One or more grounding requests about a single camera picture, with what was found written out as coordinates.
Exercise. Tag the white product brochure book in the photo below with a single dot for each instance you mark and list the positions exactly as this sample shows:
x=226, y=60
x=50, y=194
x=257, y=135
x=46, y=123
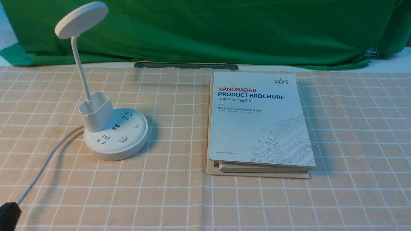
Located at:
x=257, y=127

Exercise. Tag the green backdrop cloth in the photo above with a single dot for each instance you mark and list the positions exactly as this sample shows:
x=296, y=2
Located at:
x=312, y=34

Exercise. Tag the white desk lamp with sockets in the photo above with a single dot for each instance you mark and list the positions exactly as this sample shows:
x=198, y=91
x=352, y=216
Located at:
x=111, y=134

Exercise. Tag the checkered beige tablecloth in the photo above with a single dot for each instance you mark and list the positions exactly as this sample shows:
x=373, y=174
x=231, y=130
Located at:
x=359, y=126

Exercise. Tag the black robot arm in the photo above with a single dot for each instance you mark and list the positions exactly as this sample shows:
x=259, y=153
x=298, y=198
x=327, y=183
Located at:
x=10, y=213

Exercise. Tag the dark metal bar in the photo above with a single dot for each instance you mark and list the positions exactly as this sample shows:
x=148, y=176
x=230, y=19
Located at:
x=186, y=65

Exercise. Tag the silver binder clip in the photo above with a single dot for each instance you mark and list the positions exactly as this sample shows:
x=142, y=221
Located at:
x=371, y=52

